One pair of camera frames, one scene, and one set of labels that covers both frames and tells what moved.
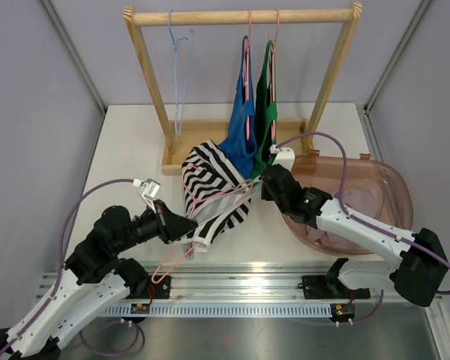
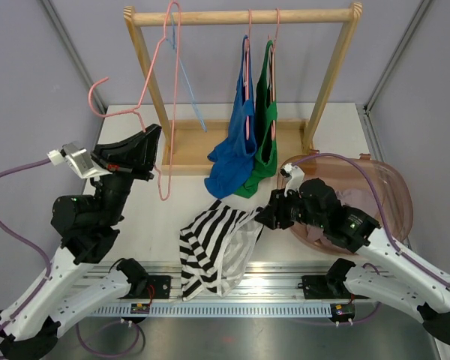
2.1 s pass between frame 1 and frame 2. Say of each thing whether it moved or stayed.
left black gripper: moved
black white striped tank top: moved
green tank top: stayed
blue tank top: stayed
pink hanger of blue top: stayed
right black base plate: stayed
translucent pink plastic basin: stayed
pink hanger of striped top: moved
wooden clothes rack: stayed
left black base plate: stayed
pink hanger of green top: stayed
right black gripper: moved
